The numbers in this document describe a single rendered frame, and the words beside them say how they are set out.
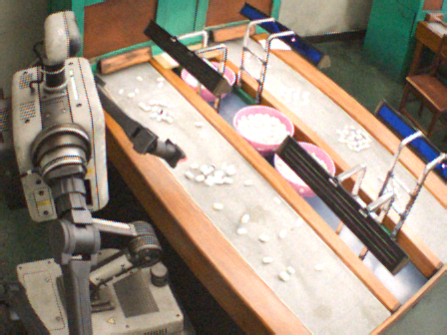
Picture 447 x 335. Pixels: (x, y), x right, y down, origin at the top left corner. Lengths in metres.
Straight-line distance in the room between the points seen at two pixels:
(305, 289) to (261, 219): 0.35
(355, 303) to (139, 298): 0.84
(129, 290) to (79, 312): 0.92
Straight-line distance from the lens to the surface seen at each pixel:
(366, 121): 2.49
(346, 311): 1.71
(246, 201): 1.93
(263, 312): 1.61
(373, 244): 1.48
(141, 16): 2.50
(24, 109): 1.19
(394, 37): 4.54
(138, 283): 1.97
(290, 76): 2.69
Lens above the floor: 2.13
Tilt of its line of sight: 43 degrees down
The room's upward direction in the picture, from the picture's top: 9 degrees clockwise
